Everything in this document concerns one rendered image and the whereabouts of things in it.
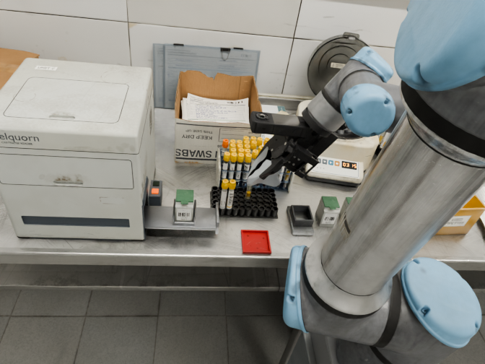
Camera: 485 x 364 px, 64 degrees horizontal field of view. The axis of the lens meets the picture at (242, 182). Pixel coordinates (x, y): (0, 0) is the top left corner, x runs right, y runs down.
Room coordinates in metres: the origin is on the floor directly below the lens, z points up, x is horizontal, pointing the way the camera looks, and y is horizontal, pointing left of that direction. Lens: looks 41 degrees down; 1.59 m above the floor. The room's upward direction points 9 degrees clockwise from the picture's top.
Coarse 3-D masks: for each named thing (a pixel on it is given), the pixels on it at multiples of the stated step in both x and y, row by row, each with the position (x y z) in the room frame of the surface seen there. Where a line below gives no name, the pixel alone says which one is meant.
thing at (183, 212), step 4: (176, 204) 0.60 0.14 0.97; (180, 204) 0.60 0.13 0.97; (184, 204) 0.61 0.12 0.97; (188, 204) 0.61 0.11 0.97; (192, 204) 0.61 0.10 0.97; (176, 208) 0.60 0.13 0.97; (180, 208) 0.60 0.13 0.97; (184, 208) 0.60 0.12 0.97; (188, 208) 0.60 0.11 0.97; (192, 208) 0.60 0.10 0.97; (176, 212) 0.60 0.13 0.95; (180, 212) 0.60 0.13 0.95; (184, 212) 0.60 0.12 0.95; (188, 212) 0.60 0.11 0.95; (192, 212) 0.60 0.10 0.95; (176, 216) 0.60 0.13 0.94; (180, 216) 0.60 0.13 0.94; (184, 216) 0.60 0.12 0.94; (188, 216) 0.60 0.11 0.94; (192, 216) 0.60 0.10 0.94; (176, 220) 0.60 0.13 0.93; (180, 220) 0.60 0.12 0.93; (184, 220) 0.60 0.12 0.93; (188, 220) 0.60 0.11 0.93; (192, 220) 0.60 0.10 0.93
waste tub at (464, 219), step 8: (472, 200) 0.81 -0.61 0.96; (480, 200) 0.79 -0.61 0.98; (464, 208) 0.75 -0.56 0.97; (472, 208) 0.75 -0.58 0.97; (480, 208) 0.76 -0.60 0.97; (456, 216) 0.74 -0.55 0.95; (464, 216) 0.75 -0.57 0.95; (472, 216) 0.76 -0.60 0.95; (480, 216) 0.76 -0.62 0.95; (448, 224) 0.74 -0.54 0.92; (456, 224) 0.75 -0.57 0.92; (464, 224) 0.75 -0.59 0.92; (472, 224) 0.76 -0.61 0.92; (440, 232) 0.74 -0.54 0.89; (448, 232) 0.75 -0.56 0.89; (456, 232) 0.75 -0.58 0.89; (464, 232) 0.76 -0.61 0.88
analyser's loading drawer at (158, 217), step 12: (216, 204) 0.66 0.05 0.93; (144, 216) 0.60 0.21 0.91; (156, 216) 0.61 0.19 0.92; (168, 216) 0.61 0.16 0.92; (204, 216) 0.63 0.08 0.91; (216, 216) 0.63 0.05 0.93; (156, 228) 0.58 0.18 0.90; (168, 228) 0.58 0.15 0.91; (180, 228) 0.59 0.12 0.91; (192, 228) 0.59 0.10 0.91; (204, 228) 0.60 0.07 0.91; (216, 228) 0.60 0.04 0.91
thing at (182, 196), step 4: (176, 192) 0.63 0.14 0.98; (180, 192) 0.63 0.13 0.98; (184, 192) 0.63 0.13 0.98; (188, 192) 0.64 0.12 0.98; (192, 192) 0.64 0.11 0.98; (176, 196) 0.62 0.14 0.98; (180, 196) 0.62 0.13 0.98; (184, 196) 0.62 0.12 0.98; (188, 196) 0.62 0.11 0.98; (192, 196) 0.62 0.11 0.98; (176, 200) 0.60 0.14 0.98; (180, 200) 0.61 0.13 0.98; (184, 200) 0.61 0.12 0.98; (188, 200) 0.61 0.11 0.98; (192, 200) 0.61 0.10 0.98
